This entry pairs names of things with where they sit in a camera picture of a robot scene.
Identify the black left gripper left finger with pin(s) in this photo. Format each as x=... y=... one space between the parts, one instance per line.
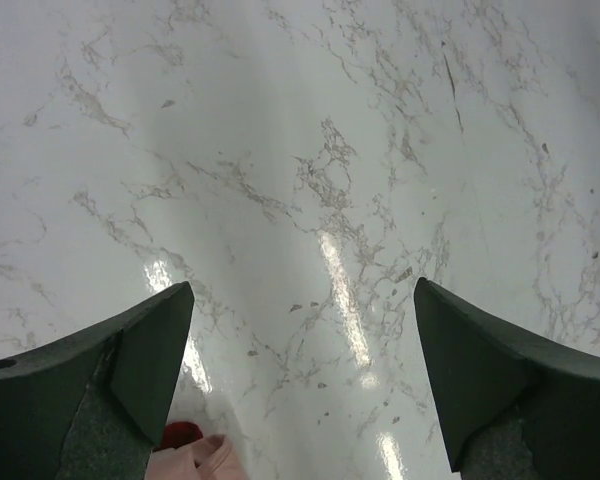
x=94 y=404

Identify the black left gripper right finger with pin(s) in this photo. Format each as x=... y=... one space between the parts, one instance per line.
x=511 y=404

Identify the pink folded t shirt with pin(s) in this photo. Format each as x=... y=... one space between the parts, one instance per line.
x=210 y=458

